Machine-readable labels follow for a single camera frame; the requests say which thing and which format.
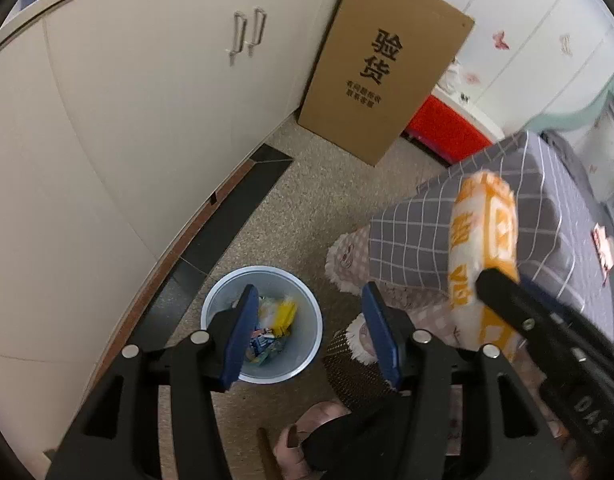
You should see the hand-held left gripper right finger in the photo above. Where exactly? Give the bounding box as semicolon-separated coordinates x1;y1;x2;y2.
362;281;575;480

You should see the teal bed headboard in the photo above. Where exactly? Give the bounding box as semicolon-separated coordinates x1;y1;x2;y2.
527;62;614;136

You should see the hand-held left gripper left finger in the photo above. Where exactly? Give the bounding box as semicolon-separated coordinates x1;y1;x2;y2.
44;284;259;480

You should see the teal snack packet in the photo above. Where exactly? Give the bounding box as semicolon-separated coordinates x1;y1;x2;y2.
247;330;288;366

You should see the beige floor cabinet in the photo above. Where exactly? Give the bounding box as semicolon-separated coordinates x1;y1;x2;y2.
0;0;358;466

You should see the grey checked bed sheet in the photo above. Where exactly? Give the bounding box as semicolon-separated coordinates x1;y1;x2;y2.
369;130;614;351

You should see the pink slipper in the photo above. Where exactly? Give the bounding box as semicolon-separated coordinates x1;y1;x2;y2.
279;400;358;480

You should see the orange and white snack bag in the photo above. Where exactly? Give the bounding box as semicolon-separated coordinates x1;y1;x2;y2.
447;170;520;363

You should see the white and red paper bag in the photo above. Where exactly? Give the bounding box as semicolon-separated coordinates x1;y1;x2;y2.
591;225;614;286

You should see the red storage box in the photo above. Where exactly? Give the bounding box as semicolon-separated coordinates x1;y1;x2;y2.
404;95;495;165

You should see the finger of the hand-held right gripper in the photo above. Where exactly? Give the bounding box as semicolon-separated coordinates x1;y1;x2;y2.
519;276;614;357
475;267;574;362

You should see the person's black trouser leg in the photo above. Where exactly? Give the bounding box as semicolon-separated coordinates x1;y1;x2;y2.
302;400;403;480

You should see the metal cabinet handle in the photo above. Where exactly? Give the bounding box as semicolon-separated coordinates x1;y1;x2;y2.
228;10;245;66
247;7;267;57

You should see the large cardboard box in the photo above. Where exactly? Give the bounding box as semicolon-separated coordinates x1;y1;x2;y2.
297;0;476;167

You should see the white wardrobe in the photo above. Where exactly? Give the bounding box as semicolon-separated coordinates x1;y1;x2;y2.
402;0;614;136

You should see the white plastic bag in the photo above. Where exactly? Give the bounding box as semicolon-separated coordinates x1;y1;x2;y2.
439;57;472;106

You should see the yellow plastic bag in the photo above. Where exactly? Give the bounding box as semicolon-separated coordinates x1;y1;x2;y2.
272;296;300;338

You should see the grey round trash bin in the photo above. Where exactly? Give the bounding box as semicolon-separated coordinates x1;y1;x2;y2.
201;266;324;386

